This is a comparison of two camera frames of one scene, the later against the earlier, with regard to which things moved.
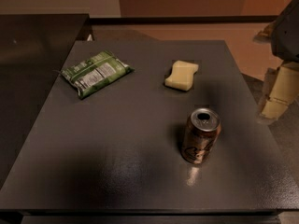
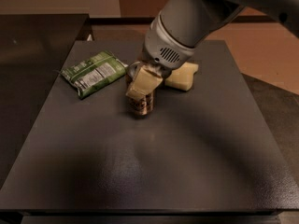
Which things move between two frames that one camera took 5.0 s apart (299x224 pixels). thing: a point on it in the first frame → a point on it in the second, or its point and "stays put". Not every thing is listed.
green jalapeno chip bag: x=95 y=73 stays put
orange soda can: x=202 y=130 → x=140 y=107
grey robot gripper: x=286 y=35 → x=162 y=49
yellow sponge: x=182 y=76 stays put
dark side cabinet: x=34 y=50 stays put
